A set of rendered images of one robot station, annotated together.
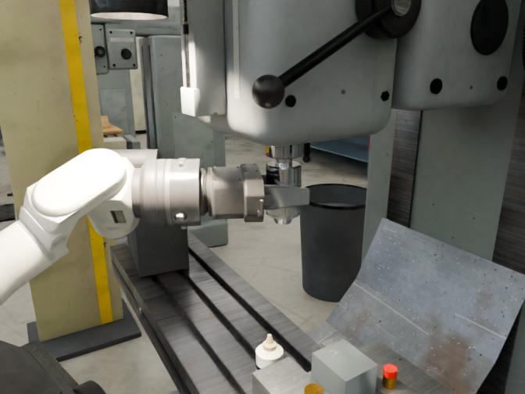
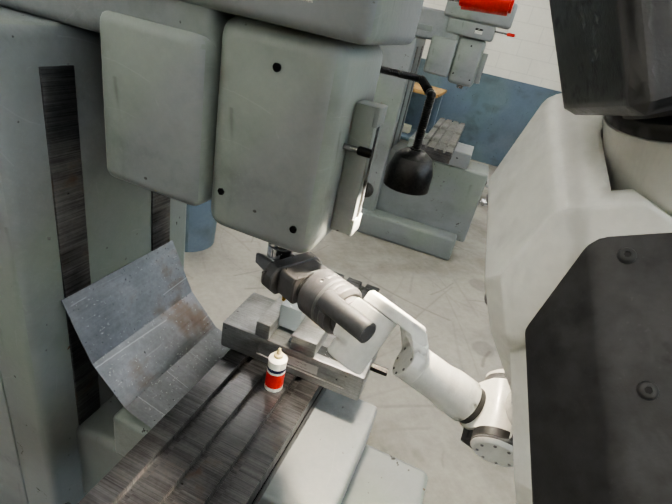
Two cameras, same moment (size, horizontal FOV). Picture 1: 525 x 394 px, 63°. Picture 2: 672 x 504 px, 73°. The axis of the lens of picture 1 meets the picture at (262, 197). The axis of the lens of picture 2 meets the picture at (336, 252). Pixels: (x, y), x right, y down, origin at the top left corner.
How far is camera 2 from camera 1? 117 cm
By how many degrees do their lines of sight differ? 116
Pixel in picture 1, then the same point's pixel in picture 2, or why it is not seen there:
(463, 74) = not seen: hidden behind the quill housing
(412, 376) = (249, 306)
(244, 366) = (254, 410)
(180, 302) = not seen: outside the picture
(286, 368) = (302, 333)
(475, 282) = (156, 269)
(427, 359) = (181, 327)
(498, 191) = (147, 205)
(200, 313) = (201, 483)
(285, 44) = not seen: hidden behind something
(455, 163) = (118, 205)
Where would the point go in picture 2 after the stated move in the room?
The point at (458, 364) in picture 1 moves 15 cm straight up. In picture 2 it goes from (188, 310) to (191, 260)
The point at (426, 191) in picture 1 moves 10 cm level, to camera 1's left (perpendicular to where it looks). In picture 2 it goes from (98, 242) to (113, 267)
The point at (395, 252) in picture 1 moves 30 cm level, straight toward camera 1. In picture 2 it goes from (100, 308) to (244, 303)
